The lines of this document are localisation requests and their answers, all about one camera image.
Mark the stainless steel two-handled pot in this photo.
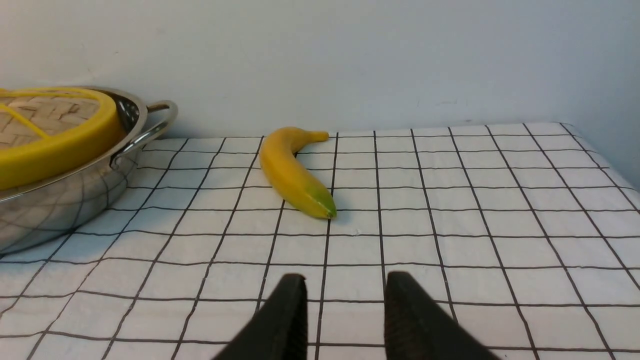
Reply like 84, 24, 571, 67
0, 86, 179, 255

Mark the yellow banana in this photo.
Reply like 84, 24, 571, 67
258, 126, 338, 219

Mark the white checkered tablecloth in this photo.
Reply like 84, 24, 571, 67
1, 123, 640, 360

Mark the yellow-rimmed bamboo steamer lid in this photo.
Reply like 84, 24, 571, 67
0, 87, 126, 191

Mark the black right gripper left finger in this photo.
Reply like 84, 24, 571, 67
214, 273, 308, 360

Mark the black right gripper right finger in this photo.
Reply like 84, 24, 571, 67
383, 271, 498, 360

